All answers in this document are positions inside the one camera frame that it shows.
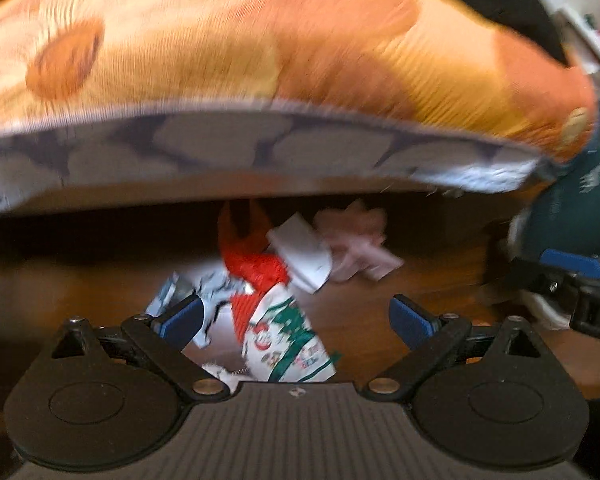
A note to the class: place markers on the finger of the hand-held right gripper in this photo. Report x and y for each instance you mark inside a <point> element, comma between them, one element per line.
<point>572,264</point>

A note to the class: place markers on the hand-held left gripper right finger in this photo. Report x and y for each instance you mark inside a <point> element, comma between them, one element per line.
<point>410,325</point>

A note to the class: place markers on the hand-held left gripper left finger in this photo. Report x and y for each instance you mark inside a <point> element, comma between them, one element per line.
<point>182,319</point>

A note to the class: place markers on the white blue printed wrapper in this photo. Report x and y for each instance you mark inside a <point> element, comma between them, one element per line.
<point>215,285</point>

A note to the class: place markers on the red plastic bag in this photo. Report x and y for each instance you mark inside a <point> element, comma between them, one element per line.
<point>252,265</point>

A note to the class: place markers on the white cloth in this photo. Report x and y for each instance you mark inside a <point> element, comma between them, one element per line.
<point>545,310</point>

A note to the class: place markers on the dark green printed cloth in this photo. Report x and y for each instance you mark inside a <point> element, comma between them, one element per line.
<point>575,210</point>

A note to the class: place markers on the pink crumpled tissue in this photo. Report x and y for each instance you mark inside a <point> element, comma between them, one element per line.
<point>355,245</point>

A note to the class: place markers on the white paper sheet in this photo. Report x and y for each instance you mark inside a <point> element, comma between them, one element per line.
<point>300,250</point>

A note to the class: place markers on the beige bed base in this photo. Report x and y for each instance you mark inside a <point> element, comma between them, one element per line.
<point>130,195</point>

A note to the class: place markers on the grey blue floral bed sheet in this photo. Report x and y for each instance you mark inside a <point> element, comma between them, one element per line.
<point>205,150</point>

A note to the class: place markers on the white shelf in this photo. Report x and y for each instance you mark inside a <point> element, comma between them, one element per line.
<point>580,35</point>

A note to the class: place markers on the orange floral blanket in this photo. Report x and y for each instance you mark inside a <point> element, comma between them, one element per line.
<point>280,35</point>

